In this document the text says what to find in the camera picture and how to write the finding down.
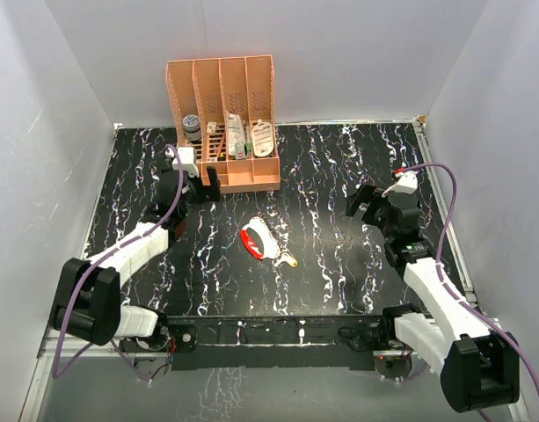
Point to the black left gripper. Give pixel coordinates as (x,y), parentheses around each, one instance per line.
(207,193)

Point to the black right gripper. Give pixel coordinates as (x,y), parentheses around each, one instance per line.
(364,195)

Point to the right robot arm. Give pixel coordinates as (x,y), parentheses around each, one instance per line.
(476,366)

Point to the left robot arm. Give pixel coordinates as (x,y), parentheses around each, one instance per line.
(87,302)

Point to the white product packet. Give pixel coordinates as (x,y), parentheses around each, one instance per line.
(236,139)

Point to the small white card box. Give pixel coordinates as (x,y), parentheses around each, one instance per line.
(211,127)

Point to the grey round tin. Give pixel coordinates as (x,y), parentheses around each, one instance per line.
(191,127)

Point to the oval white blister pack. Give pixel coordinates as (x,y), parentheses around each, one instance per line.
(262,139)

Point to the orange plastic desk organizer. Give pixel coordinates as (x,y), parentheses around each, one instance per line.
(224,108)

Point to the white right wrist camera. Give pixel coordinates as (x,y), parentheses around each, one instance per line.
(405,181)

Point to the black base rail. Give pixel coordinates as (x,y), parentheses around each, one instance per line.
(359,343)

